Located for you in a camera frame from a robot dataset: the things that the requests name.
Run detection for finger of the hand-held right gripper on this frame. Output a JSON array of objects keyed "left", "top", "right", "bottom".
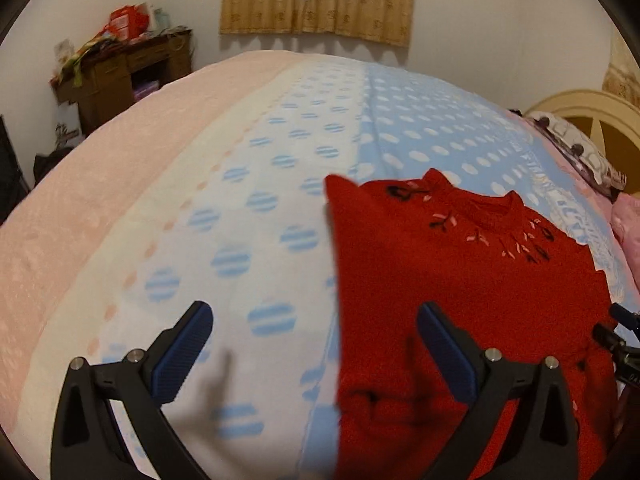
[
  {"left": 592, "top": 323, "right": 629, "bottom": 359},
  {"left": 609, "top": 302, "right": 640, "bottom": 334}
]

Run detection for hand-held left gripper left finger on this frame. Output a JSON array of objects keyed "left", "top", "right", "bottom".
[{"left": 50, "top": 301, "right": 215, "bottom": 480}]

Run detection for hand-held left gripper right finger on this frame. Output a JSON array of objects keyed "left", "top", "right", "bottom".
[{"left": 417, "top": 301, "right": 581, "bottom": 480}]

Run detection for red embroidered knit sweater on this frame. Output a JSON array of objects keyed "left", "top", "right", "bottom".
[{"left": 325, "top": 169, "right": 622, "bottom": 480}]

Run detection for pink quilt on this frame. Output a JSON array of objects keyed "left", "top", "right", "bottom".
[{"left": 611, "top": 191, "right": 640, "bottom": 288}]

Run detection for patterned white pillow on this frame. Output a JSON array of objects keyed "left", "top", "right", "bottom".
[{"left": 529, "top": 111, "right": 629, "bottom": 197}]

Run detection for polka dot bed sheet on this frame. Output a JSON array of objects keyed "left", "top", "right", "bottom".
[{"left": 0, "top": 50, "right": 640, "bottom": 480}]

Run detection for cream wooden headboard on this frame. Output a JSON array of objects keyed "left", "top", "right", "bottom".
[{"left": 524, "top": 88, "right": 640, "bottom": 201}]

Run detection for black bag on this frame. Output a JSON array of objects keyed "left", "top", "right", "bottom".
[{"left": 33, "top": 147, "right": 77, "bottom": 187}]

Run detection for narrow beige floral curtain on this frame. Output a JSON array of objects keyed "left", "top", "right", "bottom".
[{"left": 601, "top": 32, "right": 640, "bottom": 107}]

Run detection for white printed bag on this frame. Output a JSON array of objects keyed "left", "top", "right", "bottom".
[{"left": 54, "top": 102, "right": 84, "bottom": 148}]

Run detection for black folding rack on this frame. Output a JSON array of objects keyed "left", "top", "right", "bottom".
[{"left": 0, "top": 115, "right": 31, "bottom": 212}]

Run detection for stacked books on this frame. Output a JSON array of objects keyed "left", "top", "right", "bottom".
[{"left": 132, "top": 80, "right": 161, "bottom": 102}]

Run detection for brown wooden desk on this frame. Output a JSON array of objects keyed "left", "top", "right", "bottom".
[{"left": 50, "top": 29, "right": 194, "bottom": 137}]

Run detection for clutter on desk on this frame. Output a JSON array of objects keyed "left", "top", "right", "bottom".
[{"left": 59, "top": 34, "right": 122, "bottom": 87}]

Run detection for white card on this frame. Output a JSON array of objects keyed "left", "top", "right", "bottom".
[{"left": 53, "top": 40, "right": 76, "bottom": 69}]

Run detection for red gift box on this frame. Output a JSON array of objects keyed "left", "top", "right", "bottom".
[{"left": 108, "top": 4, "right": 152, "bottom": 42}]

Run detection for wide beige floral curtain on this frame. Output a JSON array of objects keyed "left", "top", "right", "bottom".
[{"left": 219, "top": 0, "right": 419, "bottom": 50}]

